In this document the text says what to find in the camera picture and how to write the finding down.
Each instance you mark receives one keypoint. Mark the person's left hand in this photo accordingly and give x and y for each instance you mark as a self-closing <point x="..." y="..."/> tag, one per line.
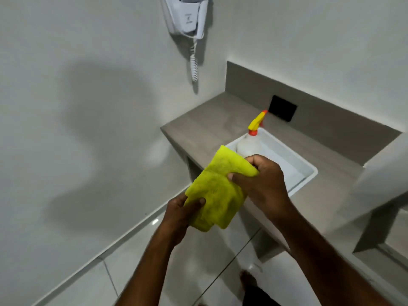
<point x="175" y="219"/>

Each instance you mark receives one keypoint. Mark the person's right thumb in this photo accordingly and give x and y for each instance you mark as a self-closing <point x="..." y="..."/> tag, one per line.
<point x="238" y="179"/>

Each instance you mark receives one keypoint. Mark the person's bare foot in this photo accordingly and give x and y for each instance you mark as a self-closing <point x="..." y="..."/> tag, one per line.
<point x="248" y="279"/>

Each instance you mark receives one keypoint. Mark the person's right hand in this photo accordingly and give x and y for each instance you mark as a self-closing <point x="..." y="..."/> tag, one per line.
<point x="266" y="187"/>

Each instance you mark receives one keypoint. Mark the white wall-mounted hair dryer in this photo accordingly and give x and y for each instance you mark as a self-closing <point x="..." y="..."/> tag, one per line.
<point x="188" y="15"/>

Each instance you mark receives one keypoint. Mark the spray bottle with yellow trigger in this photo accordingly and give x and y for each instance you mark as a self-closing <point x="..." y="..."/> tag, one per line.
<point x="248" y="144"/>

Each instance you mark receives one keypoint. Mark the white cabinet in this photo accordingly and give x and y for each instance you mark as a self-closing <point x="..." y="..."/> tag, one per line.
<point x="382" y="178"/>

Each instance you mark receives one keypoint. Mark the black wall socket plate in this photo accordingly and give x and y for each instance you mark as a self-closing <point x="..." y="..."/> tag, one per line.
<point x="282" y="108"/>

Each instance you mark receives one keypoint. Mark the person's left forearm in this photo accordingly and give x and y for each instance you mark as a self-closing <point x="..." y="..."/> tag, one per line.
<point x="149" y="270"/>

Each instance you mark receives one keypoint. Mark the person's right forearm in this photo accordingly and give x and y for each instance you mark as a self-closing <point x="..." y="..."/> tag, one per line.
<point x="322" y="264"/>

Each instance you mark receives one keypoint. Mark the white rectangular sink basin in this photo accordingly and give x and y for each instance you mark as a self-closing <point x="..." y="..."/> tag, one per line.
<point x="293" y="168"/>

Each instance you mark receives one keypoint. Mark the yellow microfibre cloth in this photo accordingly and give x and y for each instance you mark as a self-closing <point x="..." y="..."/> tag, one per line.
<point x="216" y="191"/>

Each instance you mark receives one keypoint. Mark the person's left thumb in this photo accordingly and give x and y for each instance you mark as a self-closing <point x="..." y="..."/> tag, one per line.
<point x="197" y="203"/>

